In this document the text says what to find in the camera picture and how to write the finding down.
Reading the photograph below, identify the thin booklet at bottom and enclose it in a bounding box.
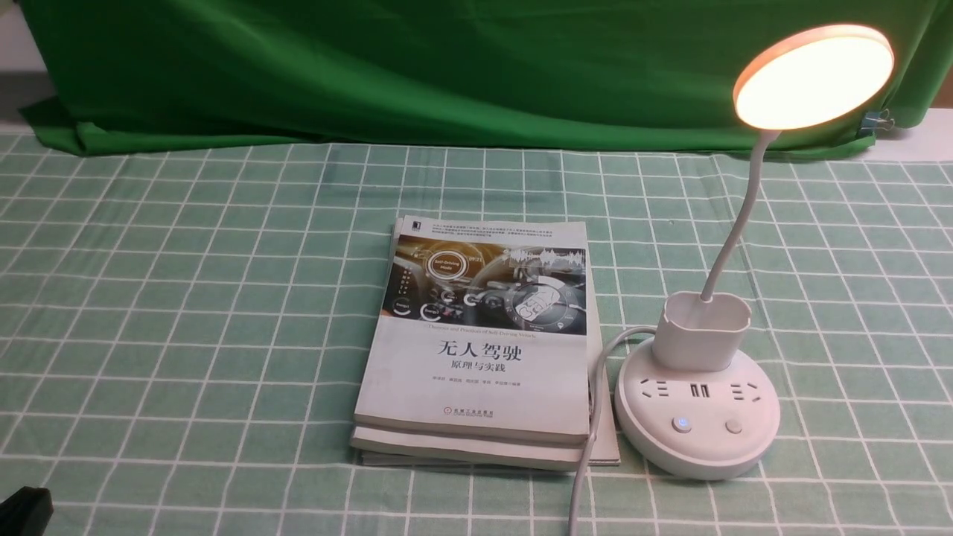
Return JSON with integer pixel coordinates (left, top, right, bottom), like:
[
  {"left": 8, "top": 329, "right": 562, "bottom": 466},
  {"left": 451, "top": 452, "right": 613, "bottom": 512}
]
[{"left": 360, "top": 328, "right": 621, "bottom": 468}]

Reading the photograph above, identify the blue binder clip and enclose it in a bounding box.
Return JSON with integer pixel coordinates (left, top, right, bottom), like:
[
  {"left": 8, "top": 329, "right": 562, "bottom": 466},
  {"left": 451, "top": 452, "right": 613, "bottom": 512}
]
[{"left": 858, "top": 109, "right": 895, "bottom": 137}]

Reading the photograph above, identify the white lamp power cable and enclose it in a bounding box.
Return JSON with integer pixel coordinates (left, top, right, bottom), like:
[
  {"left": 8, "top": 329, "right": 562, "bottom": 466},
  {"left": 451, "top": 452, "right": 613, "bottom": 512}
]
[{"left": 567, "top": 325, "right": 657, "bottom": 536}]

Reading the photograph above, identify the white desk lamp with sockets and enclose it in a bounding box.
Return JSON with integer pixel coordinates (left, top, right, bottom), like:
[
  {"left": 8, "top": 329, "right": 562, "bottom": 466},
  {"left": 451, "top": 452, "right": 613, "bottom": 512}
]
[{"left": 615, "top": 24, "right": 895, "bottom": 481}]

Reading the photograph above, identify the green checkered tablecloth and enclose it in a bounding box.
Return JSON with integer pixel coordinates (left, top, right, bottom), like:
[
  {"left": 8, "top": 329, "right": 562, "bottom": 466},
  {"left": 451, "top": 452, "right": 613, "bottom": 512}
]
[{"left": 1, "top": 133, "right": 952, "bottom": 535}]

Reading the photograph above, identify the green backdrop cloth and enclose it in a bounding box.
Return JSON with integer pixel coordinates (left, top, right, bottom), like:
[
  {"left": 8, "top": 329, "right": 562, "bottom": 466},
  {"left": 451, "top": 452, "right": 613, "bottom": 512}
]
[{"left": 20, "top": 1, "right": 951, "bottom": 157}]

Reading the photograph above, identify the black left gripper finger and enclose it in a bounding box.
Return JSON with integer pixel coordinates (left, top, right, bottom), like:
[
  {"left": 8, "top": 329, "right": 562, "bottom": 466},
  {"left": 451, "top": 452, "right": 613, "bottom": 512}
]
[{"left": 1, "top": 486, "right": 54, "bottom": 535}]

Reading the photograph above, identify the white self-driving textbook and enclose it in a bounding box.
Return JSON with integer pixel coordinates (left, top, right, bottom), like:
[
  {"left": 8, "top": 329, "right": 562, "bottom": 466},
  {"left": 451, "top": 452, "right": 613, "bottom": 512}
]
[{"left": 354, "top": 217, "right": 591, "bottom": 446}]

